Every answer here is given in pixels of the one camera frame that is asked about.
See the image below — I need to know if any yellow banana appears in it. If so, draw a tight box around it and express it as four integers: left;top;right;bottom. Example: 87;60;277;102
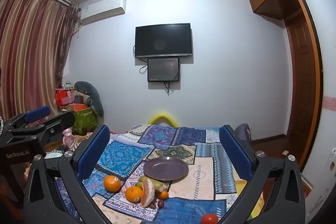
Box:
135;180;169;192

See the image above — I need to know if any red bag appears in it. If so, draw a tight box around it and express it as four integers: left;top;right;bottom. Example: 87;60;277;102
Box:
56;90;75;106

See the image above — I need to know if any white sliding wardrobe door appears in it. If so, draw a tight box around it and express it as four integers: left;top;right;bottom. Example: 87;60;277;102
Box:
294;0;336;214

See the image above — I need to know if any small black wall monitor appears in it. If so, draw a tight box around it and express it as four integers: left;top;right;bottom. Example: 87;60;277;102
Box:
147;57;181;82

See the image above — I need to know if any yellow foam cushion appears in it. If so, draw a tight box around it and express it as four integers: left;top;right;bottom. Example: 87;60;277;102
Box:
147;112;179;127

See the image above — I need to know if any peeled pomelo segment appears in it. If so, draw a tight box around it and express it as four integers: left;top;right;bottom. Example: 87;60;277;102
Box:
141;178;156;208

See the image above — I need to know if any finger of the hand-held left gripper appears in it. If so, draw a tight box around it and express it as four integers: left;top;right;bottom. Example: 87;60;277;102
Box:
10;112;76;146
4;106;51;132

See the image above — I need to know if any blue patchwork tablecloth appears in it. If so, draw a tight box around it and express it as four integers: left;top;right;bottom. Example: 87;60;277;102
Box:
52;124;252;224

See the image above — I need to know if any grey plush pillow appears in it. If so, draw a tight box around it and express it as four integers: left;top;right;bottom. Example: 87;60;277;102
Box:
74;81;105;117

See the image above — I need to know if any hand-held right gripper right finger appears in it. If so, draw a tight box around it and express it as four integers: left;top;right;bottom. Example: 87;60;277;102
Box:
218;124;306;224

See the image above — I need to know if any white wall air conditioner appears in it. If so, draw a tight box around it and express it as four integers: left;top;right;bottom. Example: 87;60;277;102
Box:
79;0;126;26

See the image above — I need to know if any green patterned box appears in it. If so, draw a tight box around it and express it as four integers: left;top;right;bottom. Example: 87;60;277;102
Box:
70;107;98;133

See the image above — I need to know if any black monitor cable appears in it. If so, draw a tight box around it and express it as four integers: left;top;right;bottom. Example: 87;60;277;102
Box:
164;81;175;96

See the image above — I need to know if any orange box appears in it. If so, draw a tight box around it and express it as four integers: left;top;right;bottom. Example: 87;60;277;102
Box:
68;103;87;112

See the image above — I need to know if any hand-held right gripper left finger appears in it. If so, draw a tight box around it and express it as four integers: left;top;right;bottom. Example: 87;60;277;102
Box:
23;124;113;224

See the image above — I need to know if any brown round plate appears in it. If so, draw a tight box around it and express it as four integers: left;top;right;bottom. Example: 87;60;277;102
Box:
143;157;189;182

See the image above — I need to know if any large orange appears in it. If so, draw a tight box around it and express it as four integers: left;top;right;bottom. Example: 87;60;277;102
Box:
103;175;122;192
125;186;143;204

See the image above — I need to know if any black wall television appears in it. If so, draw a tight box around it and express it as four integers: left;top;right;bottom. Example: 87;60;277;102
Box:
135;23;194;59

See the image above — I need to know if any striped brown curtain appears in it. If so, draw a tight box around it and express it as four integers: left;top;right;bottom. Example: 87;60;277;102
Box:
0;0;79;122

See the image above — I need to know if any red tomato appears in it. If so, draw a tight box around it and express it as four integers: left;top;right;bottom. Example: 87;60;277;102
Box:
201;213;219;224

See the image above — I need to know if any brown wooden door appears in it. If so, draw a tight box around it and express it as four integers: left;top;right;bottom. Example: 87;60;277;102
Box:
282;0;323;169

